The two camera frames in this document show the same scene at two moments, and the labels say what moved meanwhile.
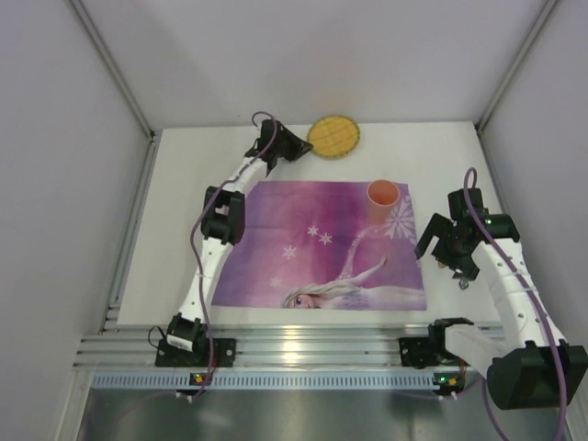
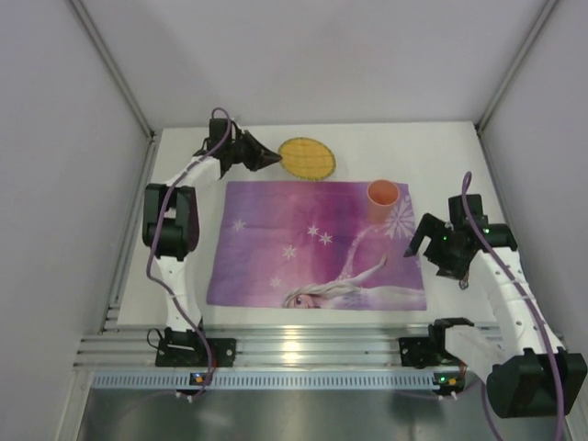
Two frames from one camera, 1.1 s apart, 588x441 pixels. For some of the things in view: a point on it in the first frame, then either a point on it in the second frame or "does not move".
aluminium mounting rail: (255, 345) does not move
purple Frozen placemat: (315, 244) does not move
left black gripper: (285, 145) → (248, 150)
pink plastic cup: (382, 197) does not move
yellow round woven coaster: (333, 137) → (308, 158)
